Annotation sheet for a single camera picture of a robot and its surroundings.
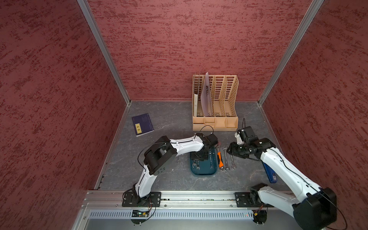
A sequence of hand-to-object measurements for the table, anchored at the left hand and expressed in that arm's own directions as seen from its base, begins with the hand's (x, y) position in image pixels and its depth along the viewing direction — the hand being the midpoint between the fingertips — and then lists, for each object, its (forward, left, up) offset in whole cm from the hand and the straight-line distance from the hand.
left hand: (199, 161), depth 87 cm
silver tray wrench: (+6, -8, -1) cm, 10 cm away
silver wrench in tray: (-2, +3, +1) cm, 4 cm away
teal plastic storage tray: (-4, -4, 0) cm, 5 cm away
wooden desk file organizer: (+39, -12, +12) cm, 43 cm away
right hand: (+1, -17, +10) cm, 20 cm away
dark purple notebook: (+29, +42, -2) cm, 51 cm away
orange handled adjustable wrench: (+2, -14, 0) cm, 14 cm away
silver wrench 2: (-2, -22, -2) cm, 22 cm away
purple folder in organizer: (+40, -6, +16) cm, 44 cm away
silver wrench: (-2, -17, -1) cm, 17 cm away
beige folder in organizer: (+29, +2, +21) cm, 36 cm away
